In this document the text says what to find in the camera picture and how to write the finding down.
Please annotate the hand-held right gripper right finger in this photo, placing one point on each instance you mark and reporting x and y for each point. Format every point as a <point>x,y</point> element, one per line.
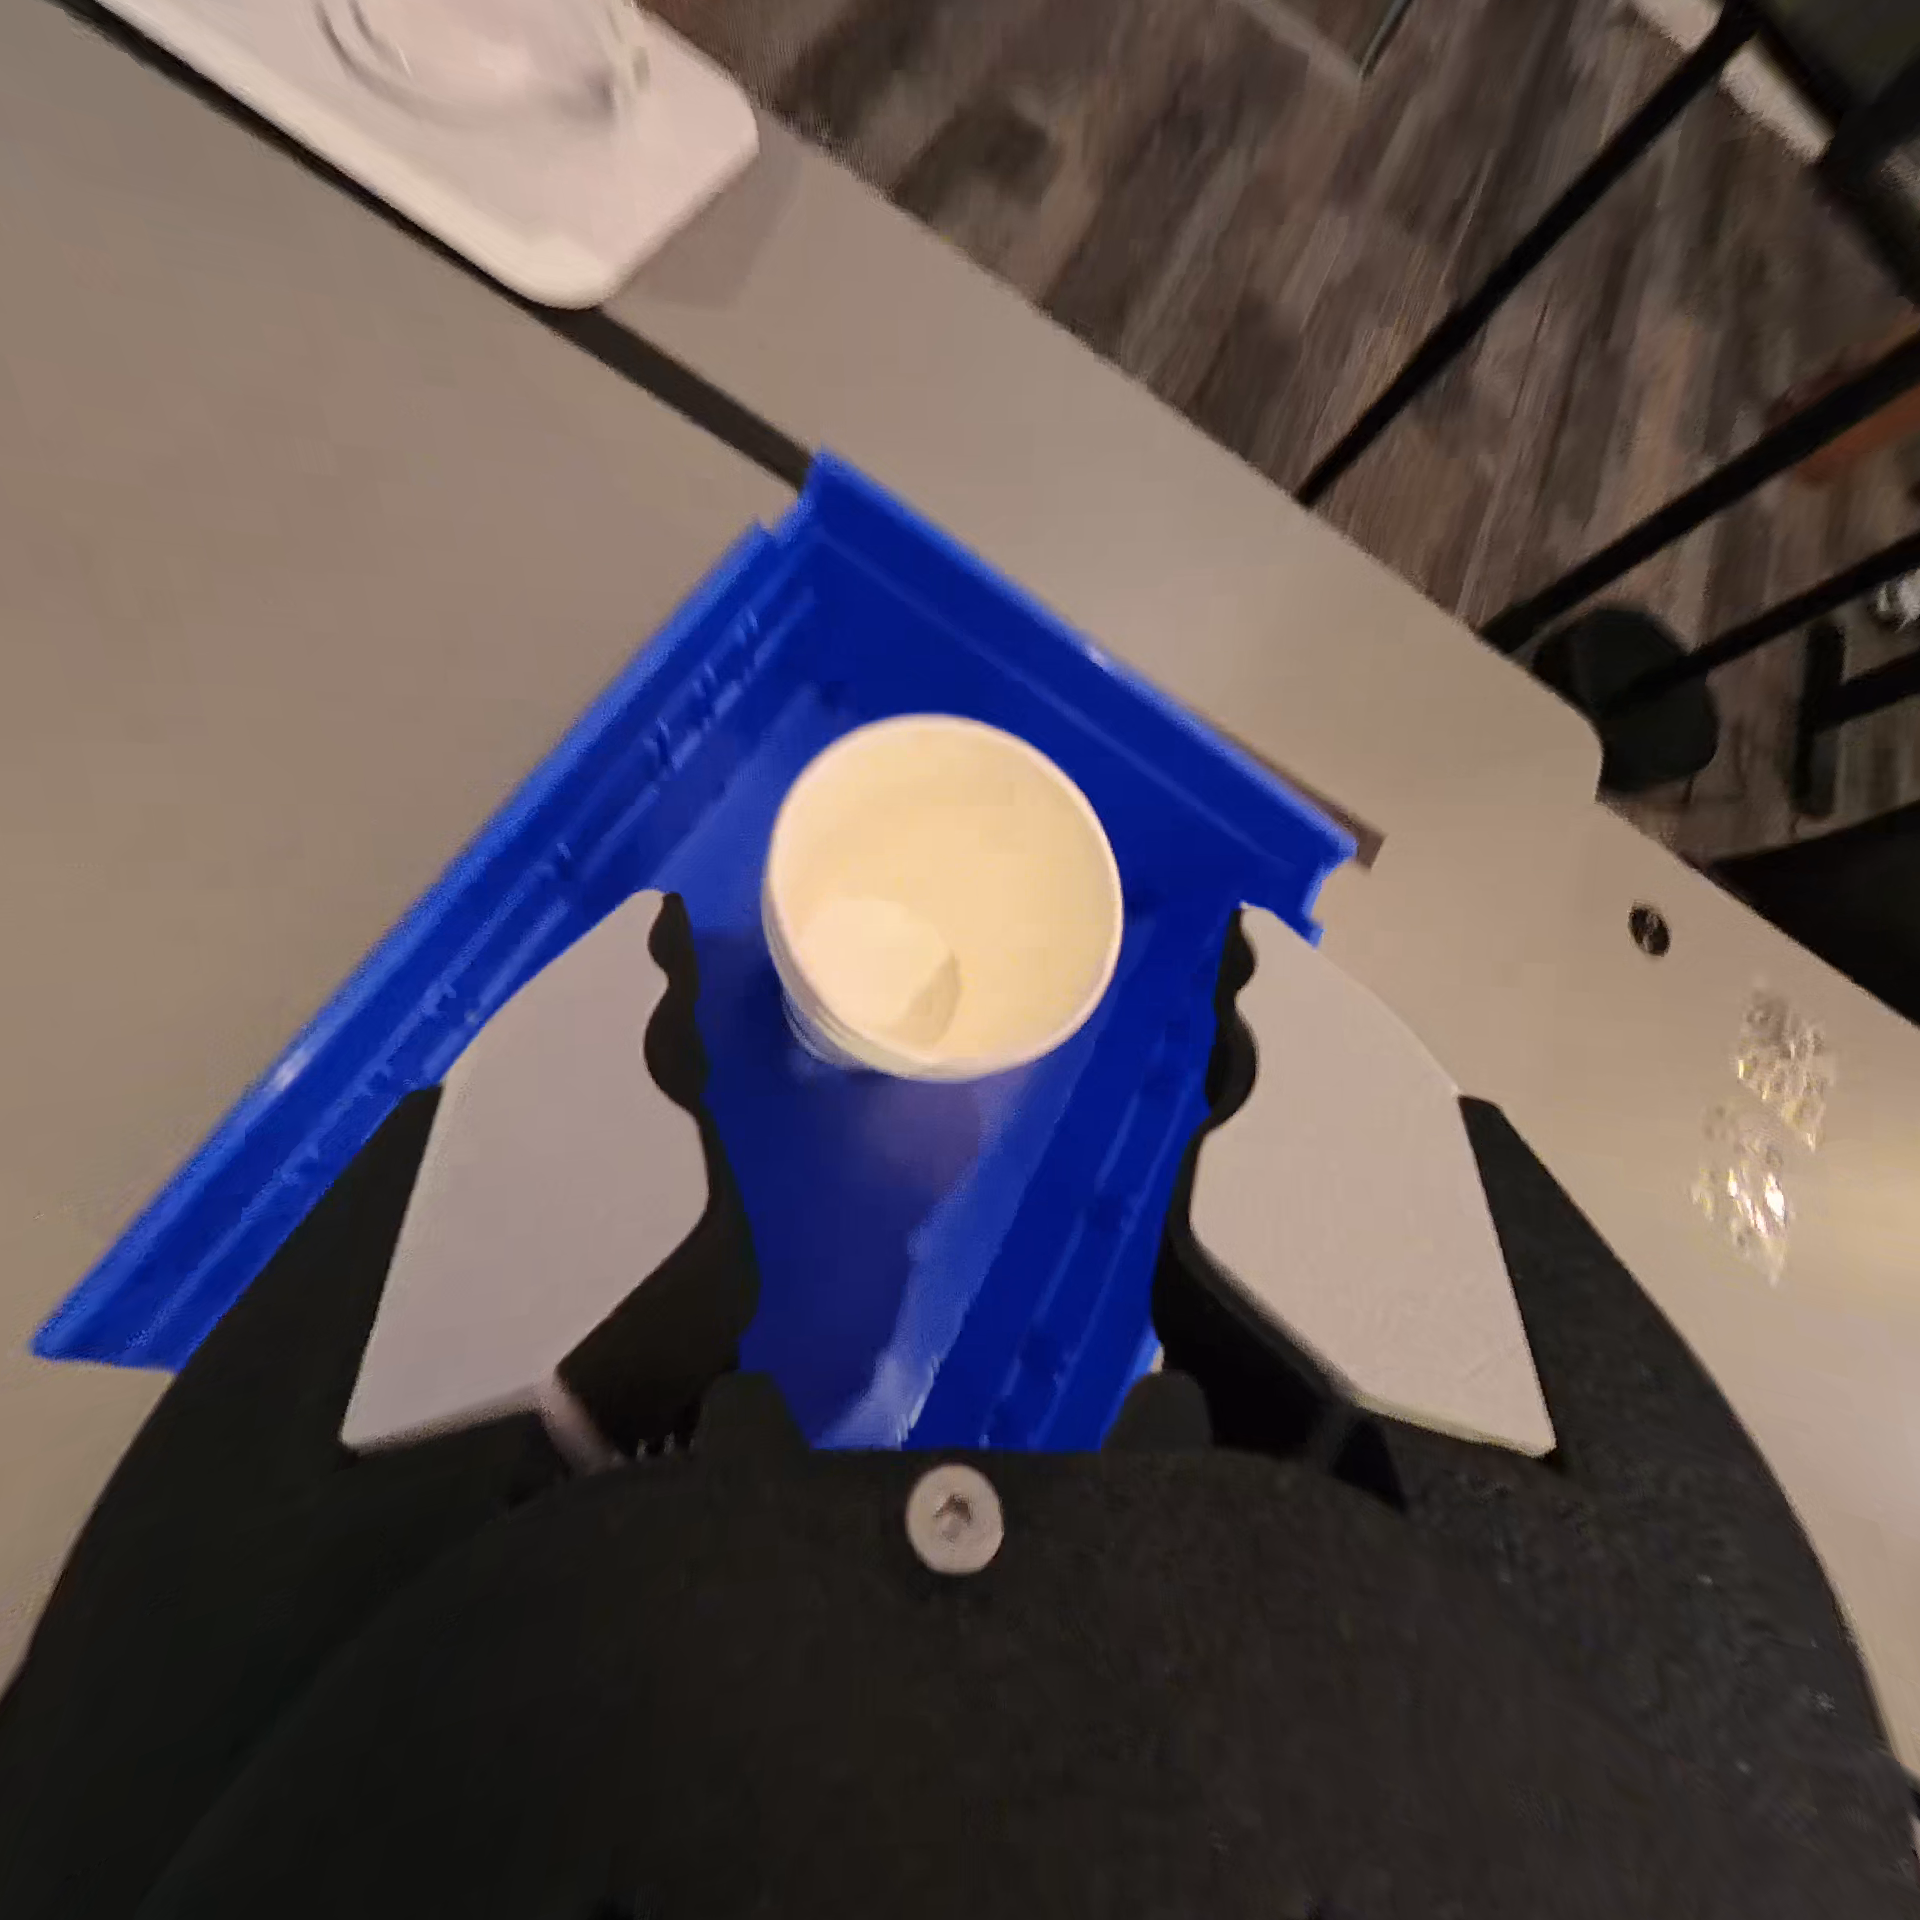
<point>1386,1244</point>

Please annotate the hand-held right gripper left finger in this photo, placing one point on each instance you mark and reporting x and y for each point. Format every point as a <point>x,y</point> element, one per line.
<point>512,1233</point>

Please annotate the blue plastic bin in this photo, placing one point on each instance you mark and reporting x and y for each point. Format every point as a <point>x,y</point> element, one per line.
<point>452,1022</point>

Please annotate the clear crinkled plastic piece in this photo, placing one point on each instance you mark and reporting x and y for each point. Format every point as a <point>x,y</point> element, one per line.
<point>1762,1123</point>

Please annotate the round table grommet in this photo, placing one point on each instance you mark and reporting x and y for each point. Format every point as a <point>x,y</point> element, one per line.
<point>1651,932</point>

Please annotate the black round stand base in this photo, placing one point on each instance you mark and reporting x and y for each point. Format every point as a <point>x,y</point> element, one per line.
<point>1640,702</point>

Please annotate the black flat mat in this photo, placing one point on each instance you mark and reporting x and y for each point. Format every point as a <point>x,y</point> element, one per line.
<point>692,361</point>

